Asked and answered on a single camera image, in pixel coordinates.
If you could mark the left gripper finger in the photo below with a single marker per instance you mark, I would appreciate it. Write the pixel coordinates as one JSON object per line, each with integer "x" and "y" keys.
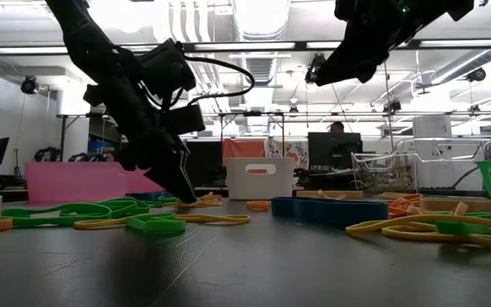
{"x": 173, "y": 181}
{"x": 184, "y": 166}

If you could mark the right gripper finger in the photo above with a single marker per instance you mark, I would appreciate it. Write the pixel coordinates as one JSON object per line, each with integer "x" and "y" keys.
{"x": 335, "y": 72}

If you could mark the tiny orange rubber band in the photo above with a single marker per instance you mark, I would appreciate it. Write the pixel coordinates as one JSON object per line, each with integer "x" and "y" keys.
{"x": 401, "y": 206}

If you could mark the large tan rubber band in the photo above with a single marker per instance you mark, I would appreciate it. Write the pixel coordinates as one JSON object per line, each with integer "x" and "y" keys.
{"x": 441, "y": 205}

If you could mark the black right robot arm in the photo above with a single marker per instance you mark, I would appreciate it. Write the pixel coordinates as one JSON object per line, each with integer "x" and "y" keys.
{"x": 399, "y": 17}

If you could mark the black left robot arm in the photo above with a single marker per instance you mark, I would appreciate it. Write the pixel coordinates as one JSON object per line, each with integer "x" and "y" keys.
{"x": 100, "y": 64}

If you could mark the small orange rubber band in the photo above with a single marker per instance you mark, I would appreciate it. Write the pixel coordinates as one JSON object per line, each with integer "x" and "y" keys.
{"x": 211, "y": 197}

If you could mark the yellow orange rubber band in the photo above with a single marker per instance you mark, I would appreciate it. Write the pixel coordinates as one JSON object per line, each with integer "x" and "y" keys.
{"x": 403, "y": 196}

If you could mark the black ceiling spotlight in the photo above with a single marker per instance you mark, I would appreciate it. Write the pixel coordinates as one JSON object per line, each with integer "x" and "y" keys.
{"x": 29, "y": 85}
{"x": 476, "y": 74}
{"x": 312, "y": 68}

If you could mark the blue bin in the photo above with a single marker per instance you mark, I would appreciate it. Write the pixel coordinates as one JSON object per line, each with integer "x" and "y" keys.
{"x": 98, "y": 147}

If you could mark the person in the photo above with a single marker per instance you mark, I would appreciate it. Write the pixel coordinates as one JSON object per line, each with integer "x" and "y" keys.
{"x": 337, "y": 128}

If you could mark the orange cloth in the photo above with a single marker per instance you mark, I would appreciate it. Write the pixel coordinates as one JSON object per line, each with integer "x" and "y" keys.
{"x": 243, "y": 149}

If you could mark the white plastic basket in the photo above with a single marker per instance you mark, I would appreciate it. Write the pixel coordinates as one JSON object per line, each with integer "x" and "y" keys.
{"x": 258, "y": 185}

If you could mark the pink plastic basket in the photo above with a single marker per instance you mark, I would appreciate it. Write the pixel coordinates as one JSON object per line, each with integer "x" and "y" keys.
{"x": 75, "y": 181}

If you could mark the black overhead crossbar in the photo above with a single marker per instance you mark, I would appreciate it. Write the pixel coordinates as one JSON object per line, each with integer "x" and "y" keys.
{"x": 250, "y": 45}

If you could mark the patterned cloth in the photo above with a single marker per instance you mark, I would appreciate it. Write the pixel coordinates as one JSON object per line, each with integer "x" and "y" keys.
{"x": 288, "y": 151}

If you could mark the white cylindrical column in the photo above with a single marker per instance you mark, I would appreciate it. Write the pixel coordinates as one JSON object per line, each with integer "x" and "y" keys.
{"x": 431, "y": 145}

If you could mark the black table mat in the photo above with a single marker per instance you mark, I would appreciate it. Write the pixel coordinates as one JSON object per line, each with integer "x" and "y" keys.
{"x": 245, "y": 273}

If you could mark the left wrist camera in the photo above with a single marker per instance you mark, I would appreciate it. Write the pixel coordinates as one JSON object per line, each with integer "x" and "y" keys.
{"x": 186, "y": 120}

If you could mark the silver ceiling duct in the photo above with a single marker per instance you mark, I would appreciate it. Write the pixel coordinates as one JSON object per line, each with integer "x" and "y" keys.
{"x": 260, "y": 25}

